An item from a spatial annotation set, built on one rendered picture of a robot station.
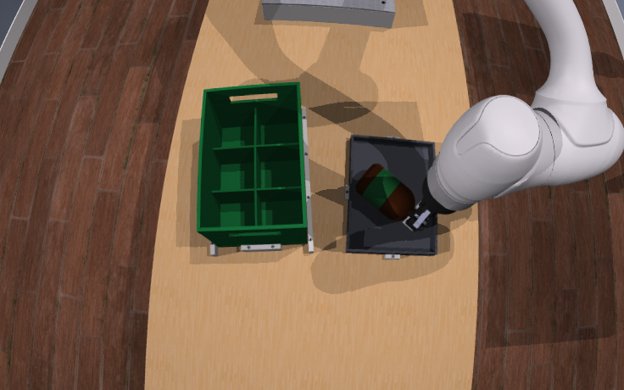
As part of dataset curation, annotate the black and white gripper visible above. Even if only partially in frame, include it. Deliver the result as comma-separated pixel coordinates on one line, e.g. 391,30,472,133
403,177,456,231

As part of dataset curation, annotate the green divided crate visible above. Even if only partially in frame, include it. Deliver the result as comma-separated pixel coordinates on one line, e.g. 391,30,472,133
197,82,308,247

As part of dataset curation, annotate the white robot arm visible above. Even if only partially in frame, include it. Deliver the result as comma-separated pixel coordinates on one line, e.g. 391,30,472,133
427,0,624,211

